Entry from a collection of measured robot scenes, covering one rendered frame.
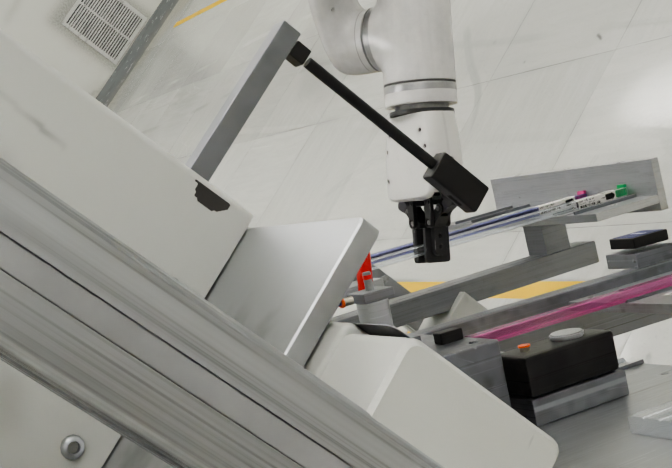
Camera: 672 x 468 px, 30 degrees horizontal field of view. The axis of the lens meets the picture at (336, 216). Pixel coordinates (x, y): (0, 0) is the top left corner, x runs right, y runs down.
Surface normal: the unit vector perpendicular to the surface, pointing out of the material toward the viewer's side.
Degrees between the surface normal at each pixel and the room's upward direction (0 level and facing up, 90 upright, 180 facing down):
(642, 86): 0
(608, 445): 44
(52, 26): 90
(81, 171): 90
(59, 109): 90
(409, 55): 56
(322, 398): 90
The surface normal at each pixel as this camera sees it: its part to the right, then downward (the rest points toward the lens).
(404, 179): -0.88, 0.03
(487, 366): 0.47, -0.05
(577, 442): -0.20, -0.98
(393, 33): -0.62, 0.03
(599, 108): -0.74, -0.56
